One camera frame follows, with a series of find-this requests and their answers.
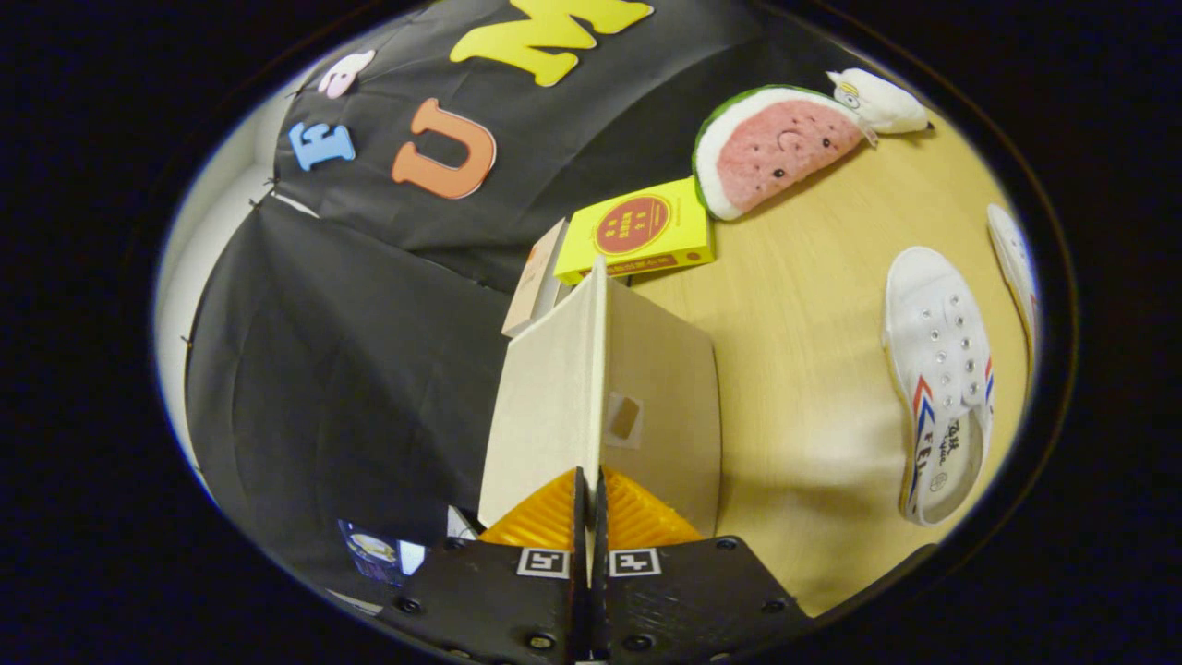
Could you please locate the watermelon slice plush toy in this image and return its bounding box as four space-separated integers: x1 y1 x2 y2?
693 85 874 223

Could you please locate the white plush toy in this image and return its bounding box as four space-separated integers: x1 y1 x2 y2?
826 67 932 136

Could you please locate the beige cardboard storage box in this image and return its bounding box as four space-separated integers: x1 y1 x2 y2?
478 257 723 538

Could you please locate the white canvas shoe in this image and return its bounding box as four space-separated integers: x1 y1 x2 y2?
882 247 995 527
986 203 1041 370

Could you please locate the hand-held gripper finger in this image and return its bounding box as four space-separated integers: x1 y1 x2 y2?
383 466 592 665
591 465 814 665

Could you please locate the yellow book with red circle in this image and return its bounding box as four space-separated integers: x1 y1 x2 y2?
553 175 717 285

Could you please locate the blue printed object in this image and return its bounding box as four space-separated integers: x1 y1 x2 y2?
337 519 427 588

